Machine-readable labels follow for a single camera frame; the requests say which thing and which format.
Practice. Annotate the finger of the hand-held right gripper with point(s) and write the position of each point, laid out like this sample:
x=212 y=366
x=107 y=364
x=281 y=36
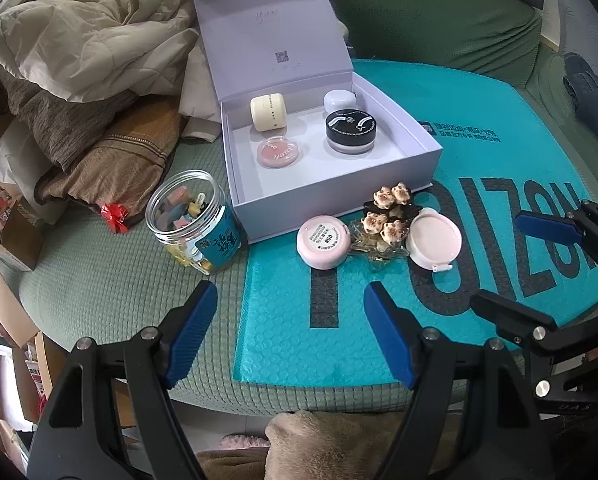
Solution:
x=509 y=312
x=549 y=227

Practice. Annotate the open cardboard box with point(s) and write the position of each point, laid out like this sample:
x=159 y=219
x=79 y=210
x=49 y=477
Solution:
x=14 y=240

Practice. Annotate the pink compact with white label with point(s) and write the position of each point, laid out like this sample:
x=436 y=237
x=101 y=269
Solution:
x=324 y=242

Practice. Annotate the pink blush compact clear lid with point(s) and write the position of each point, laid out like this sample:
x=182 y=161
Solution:
x=278 y=152

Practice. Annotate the white and pink compact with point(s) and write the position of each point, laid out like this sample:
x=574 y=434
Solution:
x=434 y=240

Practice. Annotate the beige duvet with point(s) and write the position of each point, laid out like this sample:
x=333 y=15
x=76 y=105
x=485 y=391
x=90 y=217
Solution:
x=79 y=35

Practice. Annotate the white pillow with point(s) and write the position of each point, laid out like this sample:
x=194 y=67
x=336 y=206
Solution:
x=14 y=170

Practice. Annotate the person's brown trousers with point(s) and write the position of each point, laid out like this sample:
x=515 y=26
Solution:
x=319 y=445

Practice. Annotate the green sofa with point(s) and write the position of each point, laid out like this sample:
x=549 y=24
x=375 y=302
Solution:
x=104 y=280

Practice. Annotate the large cardboard box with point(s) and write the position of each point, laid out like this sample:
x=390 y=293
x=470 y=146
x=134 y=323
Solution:
x=4 y=300

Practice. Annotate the white cloth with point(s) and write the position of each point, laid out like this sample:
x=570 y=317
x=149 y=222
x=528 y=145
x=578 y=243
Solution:
x=569 y=20

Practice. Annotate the brown bear hair claw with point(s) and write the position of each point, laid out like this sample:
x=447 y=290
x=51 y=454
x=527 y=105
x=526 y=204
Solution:
x=391 y=194

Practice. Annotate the white hinged gift box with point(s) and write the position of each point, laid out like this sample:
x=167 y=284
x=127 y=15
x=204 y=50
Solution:
x=379 y=170

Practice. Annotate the red ribbon bow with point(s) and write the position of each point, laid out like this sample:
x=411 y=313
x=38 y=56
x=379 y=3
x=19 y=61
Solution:
x=114 y=216

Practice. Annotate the teal bubble mailer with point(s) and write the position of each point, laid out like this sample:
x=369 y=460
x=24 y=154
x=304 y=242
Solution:
x=289 y=340

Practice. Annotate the blue jeans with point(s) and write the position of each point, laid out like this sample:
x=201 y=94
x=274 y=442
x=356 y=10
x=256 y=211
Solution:
x=591 y=95

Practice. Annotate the black lid cosmetic jar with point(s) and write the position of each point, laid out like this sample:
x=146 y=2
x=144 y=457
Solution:
x=351 y=127

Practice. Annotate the clear jar of hair clips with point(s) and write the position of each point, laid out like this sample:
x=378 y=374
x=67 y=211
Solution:
x=194 y=225

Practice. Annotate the cream cosmetic jar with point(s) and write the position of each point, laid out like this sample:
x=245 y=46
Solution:
x=269 y=112

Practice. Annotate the white round case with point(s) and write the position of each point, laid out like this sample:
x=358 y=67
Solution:
x=339 y=99

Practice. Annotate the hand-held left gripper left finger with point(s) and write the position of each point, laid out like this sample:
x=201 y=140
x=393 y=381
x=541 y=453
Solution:
x=194 y=332

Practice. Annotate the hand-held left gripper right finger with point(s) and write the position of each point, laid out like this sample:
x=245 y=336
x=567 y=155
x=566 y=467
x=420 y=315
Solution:
x=389 y=335

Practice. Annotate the brown striped pillow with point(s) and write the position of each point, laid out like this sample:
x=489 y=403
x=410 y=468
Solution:
x=119 y=160

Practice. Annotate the gold bear hair claw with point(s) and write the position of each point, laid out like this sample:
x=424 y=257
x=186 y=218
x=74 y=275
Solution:
x=381 y=225

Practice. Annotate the pink fluffy slipper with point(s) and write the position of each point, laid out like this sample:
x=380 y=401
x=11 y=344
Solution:
x=244 y=442

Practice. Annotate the brown knit garment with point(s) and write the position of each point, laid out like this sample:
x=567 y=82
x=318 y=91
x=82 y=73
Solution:
x=54 y=120

